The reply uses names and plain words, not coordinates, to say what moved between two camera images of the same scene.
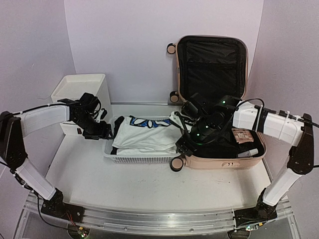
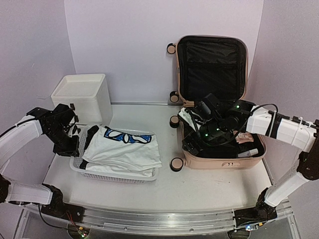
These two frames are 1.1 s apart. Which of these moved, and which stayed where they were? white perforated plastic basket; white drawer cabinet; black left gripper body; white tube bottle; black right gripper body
Moved: black left gripper body; white perforated plastic basket; black right gripper body
Stayed: white drawer cabinet; white tube bottle
